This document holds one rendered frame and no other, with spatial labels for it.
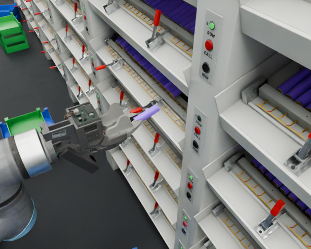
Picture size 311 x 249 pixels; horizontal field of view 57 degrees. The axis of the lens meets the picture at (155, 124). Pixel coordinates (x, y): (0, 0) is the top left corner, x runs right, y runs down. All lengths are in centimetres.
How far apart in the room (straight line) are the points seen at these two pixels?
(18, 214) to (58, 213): 88
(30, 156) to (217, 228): 51
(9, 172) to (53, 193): 104
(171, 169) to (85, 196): 73
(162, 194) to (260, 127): 66
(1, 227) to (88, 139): 24
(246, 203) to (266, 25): 38
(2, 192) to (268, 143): 49
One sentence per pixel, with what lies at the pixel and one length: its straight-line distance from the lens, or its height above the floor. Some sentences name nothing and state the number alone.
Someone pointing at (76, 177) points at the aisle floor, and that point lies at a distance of 165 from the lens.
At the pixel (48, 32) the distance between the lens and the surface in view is 236.
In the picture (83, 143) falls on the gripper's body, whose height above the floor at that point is 85.
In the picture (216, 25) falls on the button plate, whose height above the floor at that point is 108.
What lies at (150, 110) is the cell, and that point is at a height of 84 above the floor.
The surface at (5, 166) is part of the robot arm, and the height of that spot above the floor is 87.
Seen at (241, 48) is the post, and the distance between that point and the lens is 49.
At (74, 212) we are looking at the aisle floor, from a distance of 153.
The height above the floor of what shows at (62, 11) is 73.
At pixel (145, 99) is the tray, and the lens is 88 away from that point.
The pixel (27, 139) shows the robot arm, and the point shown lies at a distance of 59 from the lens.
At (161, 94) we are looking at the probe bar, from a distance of 84.
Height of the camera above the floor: 127
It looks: 42 degrees down
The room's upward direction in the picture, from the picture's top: straight up
